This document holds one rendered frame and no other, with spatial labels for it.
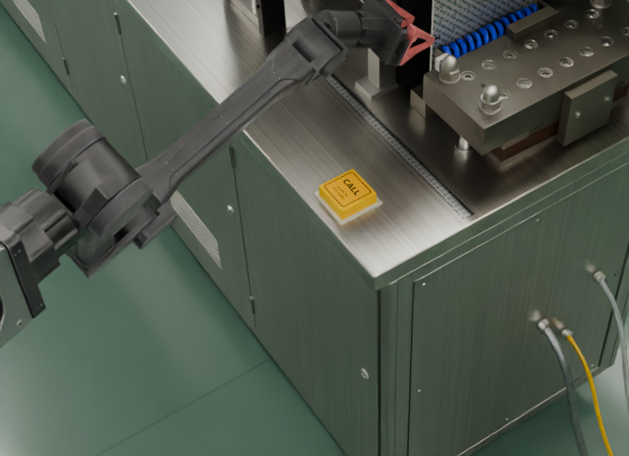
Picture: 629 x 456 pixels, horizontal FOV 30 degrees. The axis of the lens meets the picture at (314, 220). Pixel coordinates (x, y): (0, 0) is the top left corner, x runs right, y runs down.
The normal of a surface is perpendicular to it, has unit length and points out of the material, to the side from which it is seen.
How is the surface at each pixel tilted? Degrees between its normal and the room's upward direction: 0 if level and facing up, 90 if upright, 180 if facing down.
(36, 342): 0
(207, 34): 0
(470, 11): 90
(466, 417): 90
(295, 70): 31
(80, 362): 0
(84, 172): 40
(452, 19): 90
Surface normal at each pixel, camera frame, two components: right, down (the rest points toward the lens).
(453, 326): 0.55, 0.62
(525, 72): -0.04, -0.65
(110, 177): 0.35, -0.34
